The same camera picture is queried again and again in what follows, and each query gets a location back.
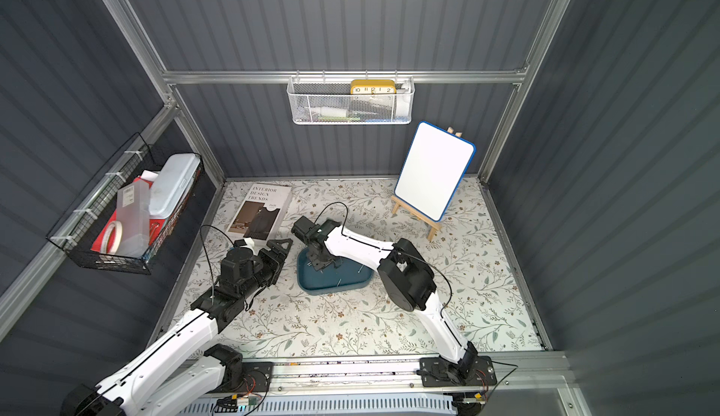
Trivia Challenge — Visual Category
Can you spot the small wooden easel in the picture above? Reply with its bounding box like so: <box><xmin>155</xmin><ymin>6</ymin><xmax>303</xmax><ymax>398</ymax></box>
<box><xmin>390</xmin><ymin>126</ymin><xmax>463</xmax><ymax>243</ymax></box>

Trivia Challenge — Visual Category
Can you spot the black wire side basket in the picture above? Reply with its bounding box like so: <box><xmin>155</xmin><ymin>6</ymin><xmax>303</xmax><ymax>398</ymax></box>
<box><xmin>47</xmin><ymin>136</ymin><xmax>210</xmax><ymax>275</ymax></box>

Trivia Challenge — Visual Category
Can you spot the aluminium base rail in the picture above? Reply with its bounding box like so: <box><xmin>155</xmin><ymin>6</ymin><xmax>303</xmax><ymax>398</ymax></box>
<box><xmin>111</xmin><ymin>350</ymin><xmax>581</xmax><ymax>416</ymax></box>

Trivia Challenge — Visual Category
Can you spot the blue framed whiteboard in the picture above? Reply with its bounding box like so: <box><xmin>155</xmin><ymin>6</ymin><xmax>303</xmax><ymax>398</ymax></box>
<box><xmin>394</xmin><ymin>122</ymin><xmax>477</xmax><ymax>224</ymax></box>

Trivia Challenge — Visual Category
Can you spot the interior design trends book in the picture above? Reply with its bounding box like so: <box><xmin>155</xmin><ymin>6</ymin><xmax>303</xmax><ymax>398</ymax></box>
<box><xmin>226</xmin><ymin>183</ymin><xmax>292</xmax><ymax>242</ymax></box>

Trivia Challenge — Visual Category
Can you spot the yellow digital clock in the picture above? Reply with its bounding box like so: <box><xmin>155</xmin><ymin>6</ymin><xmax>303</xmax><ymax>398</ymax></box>
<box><xmin>351</xmin><ymin>78</ymin><xmax>397</xmax><ymax>95</ymax></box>

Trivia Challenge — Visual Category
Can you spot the translucent plastic container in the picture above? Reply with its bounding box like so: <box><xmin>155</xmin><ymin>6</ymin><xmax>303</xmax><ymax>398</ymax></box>
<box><xmin>115</xmin><ymin>180</ymin><xmax>150</xmax><ymax>258</ymax></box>

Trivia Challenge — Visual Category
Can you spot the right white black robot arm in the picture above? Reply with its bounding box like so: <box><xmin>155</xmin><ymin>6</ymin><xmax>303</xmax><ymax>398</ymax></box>
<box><xmin>292</xmin><ymin>216</ymin><xmax>477</xmax><ymax>384</ymax></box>

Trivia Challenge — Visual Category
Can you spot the red box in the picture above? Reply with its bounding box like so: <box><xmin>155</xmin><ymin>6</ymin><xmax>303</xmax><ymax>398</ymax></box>
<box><xmin>91</xmin><ymin>170</ymin><xmax>194</xmax><ymax>254</ymax></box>

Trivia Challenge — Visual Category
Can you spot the white plastic case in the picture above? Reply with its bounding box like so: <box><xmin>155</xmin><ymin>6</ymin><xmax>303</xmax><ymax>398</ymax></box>
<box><xmin>148</xmin><ymin>153</ymin><xmax>201</xmax><ymax>219</ymax></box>

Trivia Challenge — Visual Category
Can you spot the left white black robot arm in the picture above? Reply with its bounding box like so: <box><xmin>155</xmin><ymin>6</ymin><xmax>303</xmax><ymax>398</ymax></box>
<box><xmin>60</xmin><ymin>239</ymin><xmax>293</xmax><ymax>415</ymax></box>

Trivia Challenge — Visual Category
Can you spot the teal plastic storage tray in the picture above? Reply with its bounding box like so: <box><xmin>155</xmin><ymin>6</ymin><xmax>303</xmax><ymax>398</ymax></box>
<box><xmin>296</xmin><ymin>248</ymin><xmax>374</xmax><ymax>296</ymax></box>

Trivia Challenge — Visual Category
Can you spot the white tape roll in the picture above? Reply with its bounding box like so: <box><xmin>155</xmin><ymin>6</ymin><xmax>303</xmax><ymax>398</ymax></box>
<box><xmin>99</xmin><ymin>220</ymin><xmax>124</xmax><ymax>255</ymax></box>

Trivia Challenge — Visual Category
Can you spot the white wire wall basket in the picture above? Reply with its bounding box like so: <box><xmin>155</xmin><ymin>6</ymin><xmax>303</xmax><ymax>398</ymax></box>
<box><xmin>287</xmin><ymin>76</ymin><xmax>416</xmax><ymax>125</ymax></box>

